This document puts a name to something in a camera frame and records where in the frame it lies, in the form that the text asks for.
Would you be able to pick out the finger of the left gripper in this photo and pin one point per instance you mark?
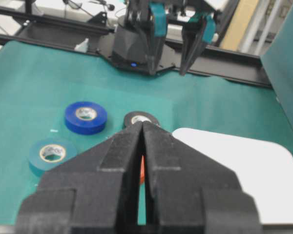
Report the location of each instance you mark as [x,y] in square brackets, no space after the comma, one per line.
[197,33]
[152,26]

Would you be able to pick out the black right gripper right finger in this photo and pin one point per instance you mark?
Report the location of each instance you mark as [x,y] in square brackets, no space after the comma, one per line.
[187,192]

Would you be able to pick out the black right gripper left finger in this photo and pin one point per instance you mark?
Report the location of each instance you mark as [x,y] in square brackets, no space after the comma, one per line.
[96,192]

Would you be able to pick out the black tape roll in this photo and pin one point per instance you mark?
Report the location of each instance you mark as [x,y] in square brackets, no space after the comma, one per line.
[139,116]

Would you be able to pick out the orange tape roll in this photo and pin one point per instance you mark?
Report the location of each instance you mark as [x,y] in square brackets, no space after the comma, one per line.
[142,171]

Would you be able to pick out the teal tape roll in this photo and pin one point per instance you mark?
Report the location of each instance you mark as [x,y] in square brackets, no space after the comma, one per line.
[48,153]

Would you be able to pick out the blue tape roll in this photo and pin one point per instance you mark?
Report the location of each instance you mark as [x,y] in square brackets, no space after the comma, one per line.
[85,117]

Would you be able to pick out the white plastic tray case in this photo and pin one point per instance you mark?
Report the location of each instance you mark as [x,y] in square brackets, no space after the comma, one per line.
[264,169]

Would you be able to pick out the white paper scrap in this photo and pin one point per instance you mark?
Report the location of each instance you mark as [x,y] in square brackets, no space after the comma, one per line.
[83,46]

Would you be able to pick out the green backdrop panel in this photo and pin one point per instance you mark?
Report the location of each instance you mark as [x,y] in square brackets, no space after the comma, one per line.
[278,64]

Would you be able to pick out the black vertical stand pole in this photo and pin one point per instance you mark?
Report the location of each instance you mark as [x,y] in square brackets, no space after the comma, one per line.
[29,6]

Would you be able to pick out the black aluminium frame rail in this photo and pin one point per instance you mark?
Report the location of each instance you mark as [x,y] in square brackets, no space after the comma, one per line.
[65,34]

